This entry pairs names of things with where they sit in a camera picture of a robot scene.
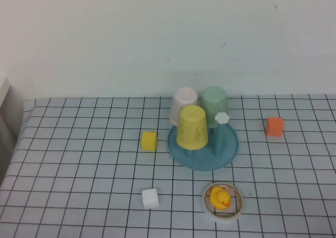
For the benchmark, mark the white cube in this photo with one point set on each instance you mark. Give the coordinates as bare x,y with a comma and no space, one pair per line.
150,199

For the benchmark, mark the white tape roll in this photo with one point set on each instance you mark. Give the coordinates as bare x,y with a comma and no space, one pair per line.
223,219

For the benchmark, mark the green plastic cup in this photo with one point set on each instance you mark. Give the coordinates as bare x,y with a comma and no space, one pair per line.
214,98

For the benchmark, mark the white grid-pattern tablecloth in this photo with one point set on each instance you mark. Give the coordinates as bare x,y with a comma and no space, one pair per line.
78,169

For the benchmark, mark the yellow plastic cup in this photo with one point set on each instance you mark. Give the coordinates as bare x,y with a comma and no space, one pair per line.
193,127

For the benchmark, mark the yellow cube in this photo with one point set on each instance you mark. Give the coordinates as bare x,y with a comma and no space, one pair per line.
148,141

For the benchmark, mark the pink plastic cup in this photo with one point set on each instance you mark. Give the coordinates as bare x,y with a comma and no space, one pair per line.
183,98

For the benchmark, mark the yellow rubber duck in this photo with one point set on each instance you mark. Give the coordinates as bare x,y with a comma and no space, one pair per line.
220,198

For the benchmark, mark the orange cube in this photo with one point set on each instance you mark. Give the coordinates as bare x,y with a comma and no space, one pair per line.
274,126

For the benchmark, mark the blue cup stand with pegs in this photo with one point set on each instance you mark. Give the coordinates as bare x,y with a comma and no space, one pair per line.
228,148

